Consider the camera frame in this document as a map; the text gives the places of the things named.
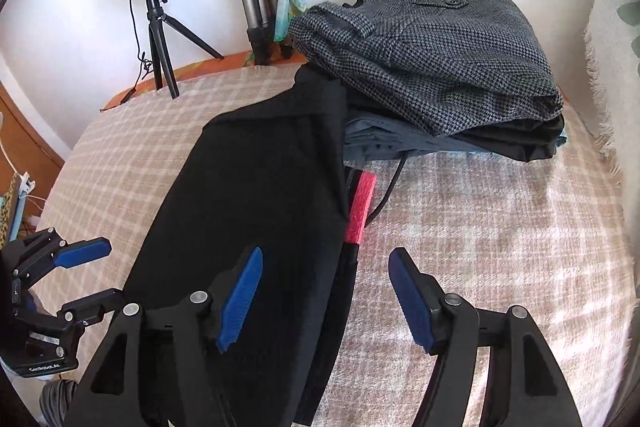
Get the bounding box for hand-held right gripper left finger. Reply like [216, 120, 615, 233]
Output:
[62, 247, 264, 427]

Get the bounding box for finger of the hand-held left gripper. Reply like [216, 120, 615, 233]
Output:
[56, 288, 128, 333]
[10, 229, 112, 280]

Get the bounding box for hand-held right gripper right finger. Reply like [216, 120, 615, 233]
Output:
[387, 248, 583, 427]

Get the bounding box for black pants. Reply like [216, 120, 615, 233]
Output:
[117, 66, 378, 427]
[345, 92, 566, 162]

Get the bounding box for folded black pants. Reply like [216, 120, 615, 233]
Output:
[345, 92, 566, 162]

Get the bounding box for folded grey tweed pants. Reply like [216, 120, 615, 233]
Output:
[289, 0, 563, 138]

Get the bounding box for leopard print cushion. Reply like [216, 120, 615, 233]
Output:
[0, 194, 12, 248]

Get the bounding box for beige checked bed blanket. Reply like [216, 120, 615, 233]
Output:
[37, 57, 626, 427]

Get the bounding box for dark folded garments stack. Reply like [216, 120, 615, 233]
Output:
[342, 114, 568, 170]

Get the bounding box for small black tripod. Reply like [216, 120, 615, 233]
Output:
[135, 0, 226, 100]

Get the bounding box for green white patterned cushion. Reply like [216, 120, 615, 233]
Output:
[582, 0, 640, 218]

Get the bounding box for black ring light cable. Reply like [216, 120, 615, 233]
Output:
[100, 0, 153, 112]

